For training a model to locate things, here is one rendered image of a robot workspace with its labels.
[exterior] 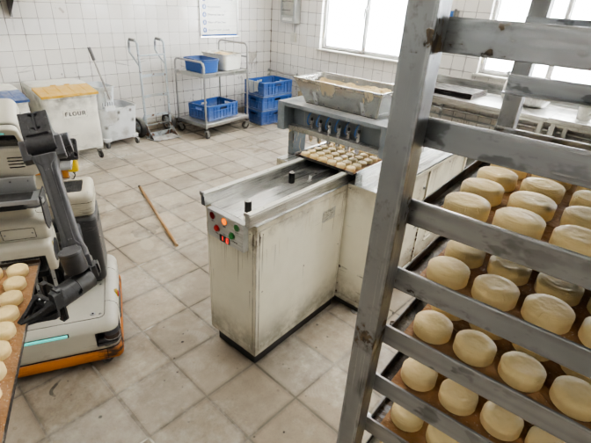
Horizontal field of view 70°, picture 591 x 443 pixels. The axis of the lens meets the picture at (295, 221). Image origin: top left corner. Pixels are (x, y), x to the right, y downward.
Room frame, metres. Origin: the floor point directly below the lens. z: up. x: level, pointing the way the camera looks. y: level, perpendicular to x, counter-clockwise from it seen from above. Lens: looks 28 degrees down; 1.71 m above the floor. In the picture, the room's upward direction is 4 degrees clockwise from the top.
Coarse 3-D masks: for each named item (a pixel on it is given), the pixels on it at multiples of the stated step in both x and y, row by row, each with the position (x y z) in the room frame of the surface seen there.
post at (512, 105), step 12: (540, 0) 0.77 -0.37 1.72; (552, 0) 0.76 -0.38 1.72; (528, 12) 0.77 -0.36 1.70; (540, 12) 0.76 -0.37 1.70; (516, 72) 0.77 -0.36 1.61; (528, 72) 0.76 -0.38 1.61; (504, 96) 0.77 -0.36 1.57; (516, 96) 0.76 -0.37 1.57; (504, 108) 0.77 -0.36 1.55; (516, 108) 0.76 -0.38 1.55; (504, 120) 0.77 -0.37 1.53; (516, 120) 0.77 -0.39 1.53
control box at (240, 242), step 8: (208, 208) 1.68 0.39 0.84; (216, 208) 1.68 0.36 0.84; (208, 216) 1.69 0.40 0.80; (216, 216) 1.65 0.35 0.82; (224, 216) 1.62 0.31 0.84; (232, 216) 1.62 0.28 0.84; (208, 224) 1.69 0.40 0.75; (216, 224) 1.65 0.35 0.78; (232, 224) 1.59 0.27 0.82; (240, 224) 1.56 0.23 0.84; (208, 232) 1.69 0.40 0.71; (216, 232) 1.65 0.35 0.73; (224, 232) 1.62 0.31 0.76; (232, 232) 1.59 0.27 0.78; (240, 232) 1.55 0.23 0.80; (224, 240) 1.62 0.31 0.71; (232, 240) 1.59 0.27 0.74; (240, 240) 1.55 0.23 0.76; (240, 248) 1.56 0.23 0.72
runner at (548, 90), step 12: (516, 84) 0.76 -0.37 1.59; (528, 84) 0.75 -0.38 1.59; (540, 84) 0.74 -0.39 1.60; (552, 84) 0.73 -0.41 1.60; (564, 84) 0.72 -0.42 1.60; (576, 84) 0.71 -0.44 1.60; (588, 84) 0.70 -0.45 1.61; (528, 96) 0.73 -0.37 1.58; (540, 96) 0.73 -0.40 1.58; (552, 96) 0.73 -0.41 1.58; (564, 96) 0.72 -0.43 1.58; (576, 96) 0.71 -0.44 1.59; (588, 96) 0.70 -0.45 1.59
